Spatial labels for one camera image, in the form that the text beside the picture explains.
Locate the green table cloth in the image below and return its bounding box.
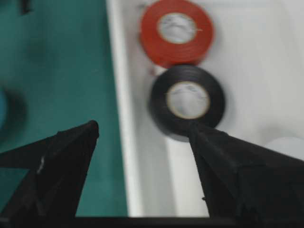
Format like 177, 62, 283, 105
0, 0, 127, 217

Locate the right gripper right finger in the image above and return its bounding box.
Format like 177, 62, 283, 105
187, 123, 304, 228

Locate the white tape roll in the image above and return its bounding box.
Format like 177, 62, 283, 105
265, 137, 304, 161

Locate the white plastic case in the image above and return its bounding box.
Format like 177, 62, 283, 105
105, 0, 304, 218

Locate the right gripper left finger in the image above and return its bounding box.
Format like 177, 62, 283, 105
0, 120, 99, 228

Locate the green tape roll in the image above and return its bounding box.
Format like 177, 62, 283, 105
0, 88, 10, 137

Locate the black tape roll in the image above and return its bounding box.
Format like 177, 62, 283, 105
148, 65, 226, 142

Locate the red tape roll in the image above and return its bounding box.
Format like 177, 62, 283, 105
140, 0, 215, 68

